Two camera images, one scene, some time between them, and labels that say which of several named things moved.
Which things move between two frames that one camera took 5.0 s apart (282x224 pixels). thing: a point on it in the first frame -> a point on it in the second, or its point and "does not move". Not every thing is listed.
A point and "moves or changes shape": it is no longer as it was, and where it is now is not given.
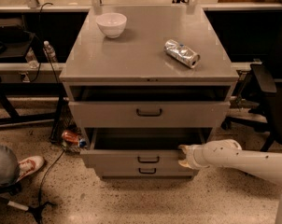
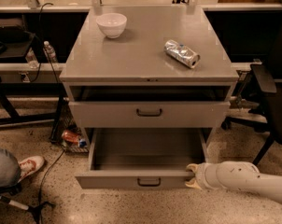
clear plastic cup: [32, 59] does not move
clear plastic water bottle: [50, 51] does not move
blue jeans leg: [5, 166] does not move
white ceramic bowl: [112, 23] does not move
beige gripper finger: [185, 162] -> [193, 183]
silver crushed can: [182, 53] does not move
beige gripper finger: [186, 148] -> [192, 166]
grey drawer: [141, 147] moves or changes shape
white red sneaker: [29, 166] does not move
